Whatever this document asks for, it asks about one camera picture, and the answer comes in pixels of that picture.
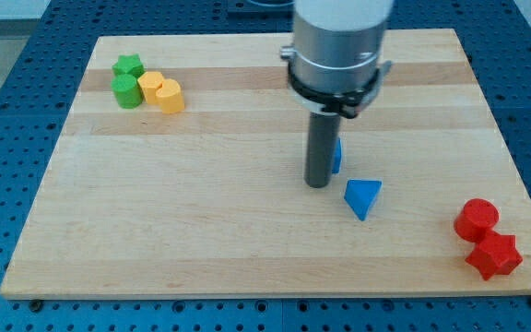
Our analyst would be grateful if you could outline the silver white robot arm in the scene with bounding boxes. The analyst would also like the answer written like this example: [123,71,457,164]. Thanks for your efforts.
[280,0,395,188]

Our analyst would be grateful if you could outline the green star block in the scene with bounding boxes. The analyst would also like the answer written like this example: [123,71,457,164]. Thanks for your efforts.
[112,53,145,78]

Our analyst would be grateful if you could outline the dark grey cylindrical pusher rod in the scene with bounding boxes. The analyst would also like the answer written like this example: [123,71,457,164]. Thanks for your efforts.
[304,113,341,188]

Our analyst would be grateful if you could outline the red cylinder block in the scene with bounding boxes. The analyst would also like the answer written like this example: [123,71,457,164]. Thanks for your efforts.
[454,198,500,243]

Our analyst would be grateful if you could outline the wooden board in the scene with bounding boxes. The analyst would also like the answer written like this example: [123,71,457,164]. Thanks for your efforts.
[0,29,531,300]

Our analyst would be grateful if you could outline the yellow heart block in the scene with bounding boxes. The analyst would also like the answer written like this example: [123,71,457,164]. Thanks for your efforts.
[156,78,185,114]

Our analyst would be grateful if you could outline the red star block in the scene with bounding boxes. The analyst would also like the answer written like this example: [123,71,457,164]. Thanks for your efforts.
[465,231,523,280]

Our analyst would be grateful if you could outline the yellow hexagon block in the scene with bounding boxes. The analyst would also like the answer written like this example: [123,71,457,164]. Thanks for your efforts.
[137,71,164,105]

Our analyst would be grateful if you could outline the blue triangle block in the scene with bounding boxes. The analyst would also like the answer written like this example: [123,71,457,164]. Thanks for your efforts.
[344,179,383,221]

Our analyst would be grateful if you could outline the blue cube block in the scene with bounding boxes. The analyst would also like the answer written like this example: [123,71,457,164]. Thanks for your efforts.
[332,138,342,174]

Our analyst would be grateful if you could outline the green cylinder block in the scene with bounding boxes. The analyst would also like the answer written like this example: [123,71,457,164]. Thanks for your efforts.
[111,74,143,109]

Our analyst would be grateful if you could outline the black clamp ring mount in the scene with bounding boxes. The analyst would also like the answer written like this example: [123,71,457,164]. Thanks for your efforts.
[287,61,392,119]

